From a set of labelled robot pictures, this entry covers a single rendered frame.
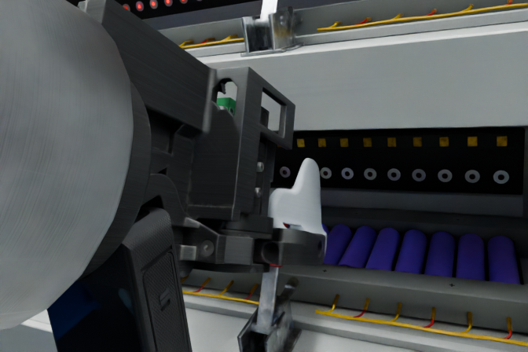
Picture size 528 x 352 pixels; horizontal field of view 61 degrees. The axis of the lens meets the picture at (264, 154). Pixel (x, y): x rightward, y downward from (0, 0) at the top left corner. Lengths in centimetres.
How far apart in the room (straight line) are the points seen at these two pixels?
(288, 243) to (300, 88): 10
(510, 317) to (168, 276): 21
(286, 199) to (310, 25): 14
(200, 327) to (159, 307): 17
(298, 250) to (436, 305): 13
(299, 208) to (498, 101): 11
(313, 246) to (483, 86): 11
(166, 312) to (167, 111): 7
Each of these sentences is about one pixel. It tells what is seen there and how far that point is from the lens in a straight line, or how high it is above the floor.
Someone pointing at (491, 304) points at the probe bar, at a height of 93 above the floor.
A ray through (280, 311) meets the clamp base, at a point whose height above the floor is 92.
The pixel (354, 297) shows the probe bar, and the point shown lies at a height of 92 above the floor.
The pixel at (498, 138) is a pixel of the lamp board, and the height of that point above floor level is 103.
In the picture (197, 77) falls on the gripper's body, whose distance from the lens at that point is 18.
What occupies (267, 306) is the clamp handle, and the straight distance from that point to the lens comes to 29.
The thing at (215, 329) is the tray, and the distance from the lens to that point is 33.
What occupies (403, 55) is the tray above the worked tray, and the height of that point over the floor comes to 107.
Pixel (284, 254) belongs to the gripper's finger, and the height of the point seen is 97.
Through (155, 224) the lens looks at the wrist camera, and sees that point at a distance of 16.
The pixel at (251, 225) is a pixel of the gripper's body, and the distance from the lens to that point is 18.
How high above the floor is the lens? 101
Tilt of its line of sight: 1 degrees up
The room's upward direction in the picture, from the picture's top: 1 degrees clockwise
